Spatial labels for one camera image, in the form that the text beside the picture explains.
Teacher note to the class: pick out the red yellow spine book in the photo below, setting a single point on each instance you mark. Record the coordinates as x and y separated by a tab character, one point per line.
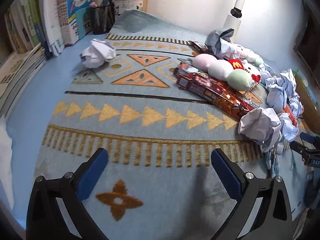
62	12

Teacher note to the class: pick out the person's right hand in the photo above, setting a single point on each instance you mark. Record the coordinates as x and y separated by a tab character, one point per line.
313	192

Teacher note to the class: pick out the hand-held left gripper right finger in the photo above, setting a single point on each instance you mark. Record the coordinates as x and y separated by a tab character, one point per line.
226	175

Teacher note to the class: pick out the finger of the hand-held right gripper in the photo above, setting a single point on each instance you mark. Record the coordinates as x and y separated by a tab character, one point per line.
298	147
307	137

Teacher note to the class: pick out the pink white green dango plush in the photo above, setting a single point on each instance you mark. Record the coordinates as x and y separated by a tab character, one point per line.
220	71

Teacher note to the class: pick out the small pastel plush toy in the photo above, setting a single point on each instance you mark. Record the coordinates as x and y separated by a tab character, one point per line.
250	55

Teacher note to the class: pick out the teal thin booklet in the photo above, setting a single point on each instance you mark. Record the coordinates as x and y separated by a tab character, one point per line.
82	23

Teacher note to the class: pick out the wooden desk organiser box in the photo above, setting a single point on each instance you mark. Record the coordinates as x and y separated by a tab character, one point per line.
131	5

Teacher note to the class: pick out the pile of paper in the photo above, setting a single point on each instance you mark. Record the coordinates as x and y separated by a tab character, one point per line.
277	97

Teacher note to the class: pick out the white paper ball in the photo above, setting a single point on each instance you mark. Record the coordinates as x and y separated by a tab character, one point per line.
97	53
260	126
217	40

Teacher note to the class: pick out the pale checked cloth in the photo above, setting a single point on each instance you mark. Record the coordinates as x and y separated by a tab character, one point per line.
272	157

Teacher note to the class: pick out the black mesh pen holder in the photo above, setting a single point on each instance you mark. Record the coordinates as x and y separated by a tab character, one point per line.
101	20

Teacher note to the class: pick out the stack of flat books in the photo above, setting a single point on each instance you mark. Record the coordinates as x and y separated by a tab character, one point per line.
17	75

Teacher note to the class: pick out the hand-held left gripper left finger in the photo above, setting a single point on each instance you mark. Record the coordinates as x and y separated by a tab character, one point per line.
91	175

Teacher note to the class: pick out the white cat plush with fries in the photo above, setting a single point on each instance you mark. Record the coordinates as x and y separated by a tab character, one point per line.
250	68

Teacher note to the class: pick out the patterned blue woven mat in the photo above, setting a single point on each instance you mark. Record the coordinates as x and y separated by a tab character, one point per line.
150	135

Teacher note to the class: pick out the white sheet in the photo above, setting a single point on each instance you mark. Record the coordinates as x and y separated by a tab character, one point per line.
5	160

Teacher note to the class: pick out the small white green packet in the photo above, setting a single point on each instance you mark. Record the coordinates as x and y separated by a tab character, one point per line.
58	47

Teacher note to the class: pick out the gold ribbed basket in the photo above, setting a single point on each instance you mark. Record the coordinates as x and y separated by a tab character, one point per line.
308	107

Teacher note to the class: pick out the row of upright books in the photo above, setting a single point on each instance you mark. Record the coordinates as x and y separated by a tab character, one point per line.
27	22

